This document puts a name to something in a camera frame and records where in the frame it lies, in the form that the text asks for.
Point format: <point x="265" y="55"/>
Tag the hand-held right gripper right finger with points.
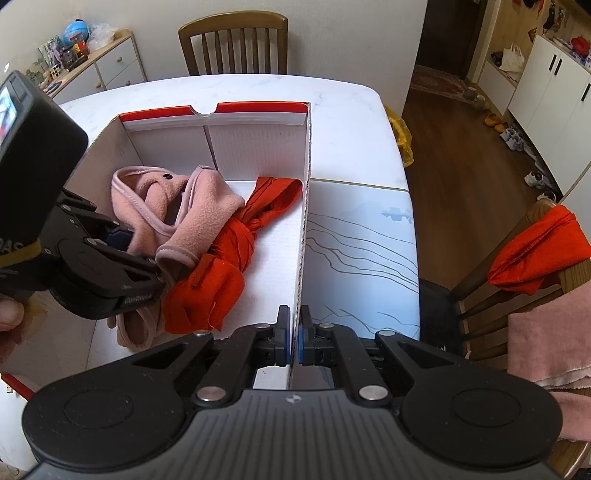
<point x="303" y="342"/>

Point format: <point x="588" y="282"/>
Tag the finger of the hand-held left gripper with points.
<point x="138" y="267"/>
<point x="117" y="237"/>

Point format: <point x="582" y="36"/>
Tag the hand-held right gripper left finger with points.
<point x="284" y="325"/>

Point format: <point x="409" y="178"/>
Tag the red cardboard box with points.
<point x="258" y="143"/>

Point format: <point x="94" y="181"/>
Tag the person's left hand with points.
<point x="7" y="316"/>

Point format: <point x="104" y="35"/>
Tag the red knotted cloth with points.
<point x="231" y="240"/>

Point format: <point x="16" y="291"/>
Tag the white wooden sideboard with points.
<point x="122" y="69"/>

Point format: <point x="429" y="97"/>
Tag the blue round toy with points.
<point x="77" y="31"/>

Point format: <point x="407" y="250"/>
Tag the clear plastic bag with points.
<point x="102" y="37"/>

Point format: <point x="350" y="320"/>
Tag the yellow plastic bag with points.
<point x="399" y="134"/>

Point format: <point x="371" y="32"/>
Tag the brown wooden dining chair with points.
<point x="231" y="21"/>

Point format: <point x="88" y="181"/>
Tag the pink draped cloth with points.
<point x="549" y="341"/>

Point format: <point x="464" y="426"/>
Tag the red draped cloth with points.
<point x="540" y="249"/>

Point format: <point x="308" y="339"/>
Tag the wooden chair with cloths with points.
<point x="538" y="212"/>

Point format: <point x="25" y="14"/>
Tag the white and dark shoes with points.
<point x="539" y="179"/>

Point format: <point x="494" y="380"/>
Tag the patterned rug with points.
<point x="438" y="81"/>

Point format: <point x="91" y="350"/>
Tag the yellow slippers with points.
<point x="495" y="122"/>

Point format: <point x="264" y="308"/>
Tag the white sneakers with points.
<point x="512" y="138"/>

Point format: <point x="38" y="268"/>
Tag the white tote bag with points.
<point x="511" y="59"/>

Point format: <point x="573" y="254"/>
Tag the hanging dark bag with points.
<point x="556" y="16"/>

